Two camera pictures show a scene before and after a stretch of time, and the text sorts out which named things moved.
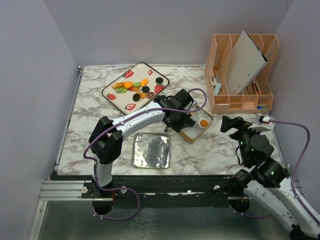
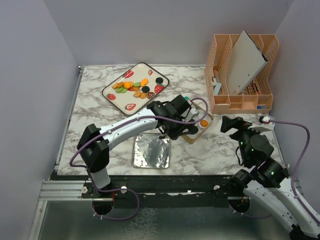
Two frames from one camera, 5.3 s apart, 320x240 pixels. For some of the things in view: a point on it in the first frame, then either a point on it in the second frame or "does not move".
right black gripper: (227, 123) does not move
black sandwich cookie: (136, 97) to (193, 129)
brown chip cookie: (204, 123) does not move
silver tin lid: (151, 150) does not move
